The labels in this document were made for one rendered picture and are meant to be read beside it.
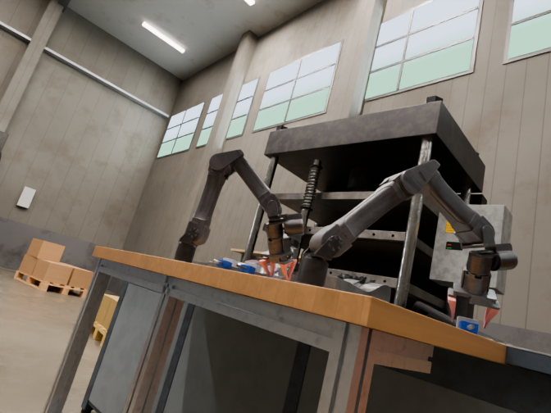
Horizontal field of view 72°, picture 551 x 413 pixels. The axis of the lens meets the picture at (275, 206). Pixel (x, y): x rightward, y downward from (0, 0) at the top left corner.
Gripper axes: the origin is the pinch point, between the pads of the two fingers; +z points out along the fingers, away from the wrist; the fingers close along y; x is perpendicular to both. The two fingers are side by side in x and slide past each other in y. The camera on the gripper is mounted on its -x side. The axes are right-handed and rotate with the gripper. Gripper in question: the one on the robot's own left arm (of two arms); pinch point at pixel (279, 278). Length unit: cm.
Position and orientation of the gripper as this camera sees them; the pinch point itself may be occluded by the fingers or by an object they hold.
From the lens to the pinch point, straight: 134.7
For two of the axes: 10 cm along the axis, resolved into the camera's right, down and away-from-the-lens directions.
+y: -7.2, -0.1, 6.9
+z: 1.0, 9.9, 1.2
